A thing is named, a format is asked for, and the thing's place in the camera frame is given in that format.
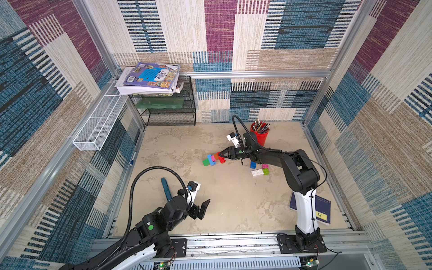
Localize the red lego brick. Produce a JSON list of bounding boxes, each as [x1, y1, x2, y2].
[[216, 152, 226, 164]]

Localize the light blue lego brick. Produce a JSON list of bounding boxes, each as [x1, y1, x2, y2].
[[207, 154, 216, 166]]

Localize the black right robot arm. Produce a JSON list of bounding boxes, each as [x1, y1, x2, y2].
[[219, 115, 327, 254]]

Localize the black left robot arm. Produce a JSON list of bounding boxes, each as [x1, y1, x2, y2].
[[61, 166, 211, 270]]

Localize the white lego brick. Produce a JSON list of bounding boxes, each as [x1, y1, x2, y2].
[[251, 169, 264, 177]]

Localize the red pen cup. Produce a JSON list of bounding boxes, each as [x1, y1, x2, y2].
[[250, 125, 270, 146]]

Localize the pens in cup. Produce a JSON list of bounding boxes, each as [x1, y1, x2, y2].
[[251, 119, 270, 134]]

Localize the teal blue marker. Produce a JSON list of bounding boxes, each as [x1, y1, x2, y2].
[[161, 178, 172, 201]]

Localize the green folder on shelf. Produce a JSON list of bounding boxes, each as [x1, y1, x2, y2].
[[135, 97, 184, 110]]

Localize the dark blue notebook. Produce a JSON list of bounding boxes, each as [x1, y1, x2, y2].
[[289, 192, 331, 225]]

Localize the stack of books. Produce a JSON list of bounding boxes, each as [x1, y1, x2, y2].
[[115, 62, 185, 95]]

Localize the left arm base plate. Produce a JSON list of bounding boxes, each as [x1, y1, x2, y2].
[[155, 238, 187, 259]]

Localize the black wire mesh shelf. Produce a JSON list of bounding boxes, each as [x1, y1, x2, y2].
[[130, 76, 196, 127]]

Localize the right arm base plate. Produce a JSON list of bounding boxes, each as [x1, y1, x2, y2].
[[276, 234, 327, 254]]

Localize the white wire basket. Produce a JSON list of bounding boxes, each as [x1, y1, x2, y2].
[[73, 94, 127, 151]]

